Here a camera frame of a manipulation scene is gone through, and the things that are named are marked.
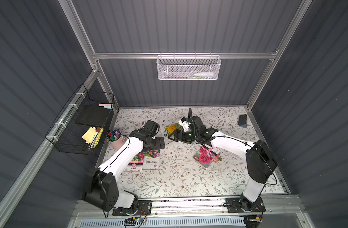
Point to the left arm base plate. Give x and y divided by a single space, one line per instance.
138 208

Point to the yellow sunflower seed packet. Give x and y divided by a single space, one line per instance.
171 128

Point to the white wire mesh basket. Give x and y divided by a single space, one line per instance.
183 67

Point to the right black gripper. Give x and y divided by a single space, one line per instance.
181 135

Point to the white bottle in basket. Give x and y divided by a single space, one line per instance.
204 74

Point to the black wire wall basket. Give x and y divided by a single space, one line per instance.
82 125

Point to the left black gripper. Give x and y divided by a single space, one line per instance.
158 143

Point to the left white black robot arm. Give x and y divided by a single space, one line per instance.
101 188

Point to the purple pink flower seed packet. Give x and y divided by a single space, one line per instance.
136 164

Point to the black notebook in basket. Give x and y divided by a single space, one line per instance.
93 116

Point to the mixed flowers pink label packet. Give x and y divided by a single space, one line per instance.
151 160

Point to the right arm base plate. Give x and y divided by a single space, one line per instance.
242 204

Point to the small white pink clip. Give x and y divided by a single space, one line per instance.
142 124

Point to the pink marker cup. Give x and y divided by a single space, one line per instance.
116 139

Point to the yellow sticky note pad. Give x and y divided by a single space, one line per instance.
89 135

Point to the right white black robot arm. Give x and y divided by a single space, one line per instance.
261 163

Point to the pink carnation seed packet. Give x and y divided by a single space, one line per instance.
207 155

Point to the black rectangular eraser block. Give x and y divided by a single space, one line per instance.
242 121

